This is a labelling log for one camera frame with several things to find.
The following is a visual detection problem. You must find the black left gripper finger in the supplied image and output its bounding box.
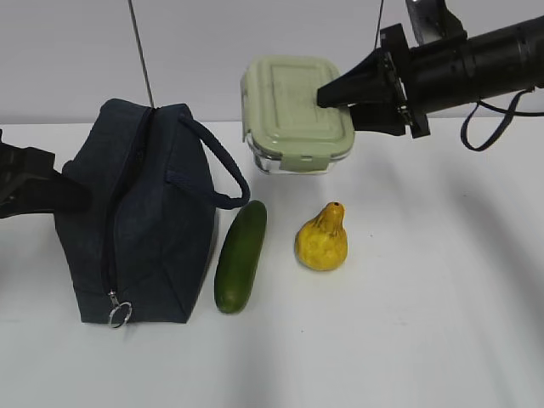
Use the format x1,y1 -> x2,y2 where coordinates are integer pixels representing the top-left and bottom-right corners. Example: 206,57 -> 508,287
12,170 -> 93,213

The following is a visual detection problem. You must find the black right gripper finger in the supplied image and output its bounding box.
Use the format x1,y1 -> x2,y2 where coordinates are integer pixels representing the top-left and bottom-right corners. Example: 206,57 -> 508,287
348,104 -> 409,136
316,46 -> 402,108

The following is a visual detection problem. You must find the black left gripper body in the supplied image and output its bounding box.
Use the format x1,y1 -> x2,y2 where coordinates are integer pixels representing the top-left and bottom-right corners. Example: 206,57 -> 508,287
1,141 -> 55,219

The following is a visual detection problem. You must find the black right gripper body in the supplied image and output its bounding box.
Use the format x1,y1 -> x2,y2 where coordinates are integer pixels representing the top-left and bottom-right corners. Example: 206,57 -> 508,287
380,24 -> 430,139

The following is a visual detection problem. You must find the dark blue lunch bag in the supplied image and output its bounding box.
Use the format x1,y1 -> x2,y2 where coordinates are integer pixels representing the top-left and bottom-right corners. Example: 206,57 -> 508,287
54,99 -> 251,326

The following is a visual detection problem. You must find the glass container with green lid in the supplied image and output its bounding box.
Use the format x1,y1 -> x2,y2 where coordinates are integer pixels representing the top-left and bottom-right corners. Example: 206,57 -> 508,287
241,55 -> 355,174

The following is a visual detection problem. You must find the yellow pear-shaped gourd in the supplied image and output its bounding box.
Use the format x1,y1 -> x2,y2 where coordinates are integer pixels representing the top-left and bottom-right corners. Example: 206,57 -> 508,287
294,201 -> 349,271

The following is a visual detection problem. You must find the green cucumber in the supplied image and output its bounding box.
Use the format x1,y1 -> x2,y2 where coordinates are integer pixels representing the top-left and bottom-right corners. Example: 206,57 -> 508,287
214,200 -> 268,315

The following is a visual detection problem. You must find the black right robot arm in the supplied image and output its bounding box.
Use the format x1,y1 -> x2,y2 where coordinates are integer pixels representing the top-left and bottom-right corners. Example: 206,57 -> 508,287
316,17 -> 543,139

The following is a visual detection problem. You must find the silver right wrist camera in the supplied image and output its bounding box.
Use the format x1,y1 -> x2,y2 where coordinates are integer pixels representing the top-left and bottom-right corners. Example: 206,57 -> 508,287
405,0 -> 468,46

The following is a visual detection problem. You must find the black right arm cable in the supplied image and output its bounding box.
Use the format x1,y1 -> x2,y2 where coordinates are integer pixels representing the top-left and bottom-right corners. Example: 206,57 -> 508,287
461,87 -> 544,151

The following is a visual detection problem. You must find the metal zipper pull ring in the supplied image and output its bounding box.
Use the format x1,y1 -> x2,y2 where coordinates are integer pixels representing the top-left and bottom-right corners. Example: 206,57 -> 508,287
107,290 -> 133,331

